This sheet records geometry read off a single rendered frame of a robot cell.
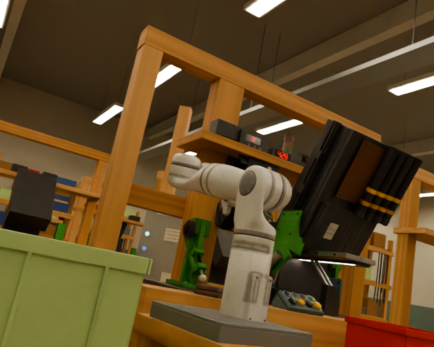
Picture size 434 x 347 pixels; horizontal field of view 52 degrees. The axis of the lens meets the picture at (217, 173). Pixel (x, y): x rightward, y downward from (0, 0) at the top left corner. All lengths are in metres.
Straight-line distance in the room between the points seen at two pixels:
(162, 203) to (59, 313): 1.48
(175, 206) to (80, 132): 10.01
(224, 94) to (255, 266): 1.27
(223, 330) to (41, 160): 10.92
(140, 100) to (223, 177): 0.85
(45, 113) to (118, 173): 10.07
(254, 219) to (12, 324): 0.58
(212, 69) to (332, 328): 1.22
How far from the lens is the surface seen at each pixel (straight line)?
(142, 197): 1.92
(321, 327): 1.54
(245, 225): 0.95
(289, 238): 1.73
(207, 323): 0.82
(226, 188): 1.11
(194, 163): 1.34
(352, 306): 2.54
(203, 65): 2.07
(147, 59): 1.96
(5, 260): 0.50
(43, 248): 0.49
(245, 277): 0.94
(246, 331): 0.83
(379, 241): 8.46
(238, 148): 1.92
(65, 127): 11.85
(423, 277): 12.09
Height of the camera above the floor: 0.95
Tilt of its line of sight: 13 degrees up
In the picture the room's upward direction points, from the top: 11 degrees clockwise
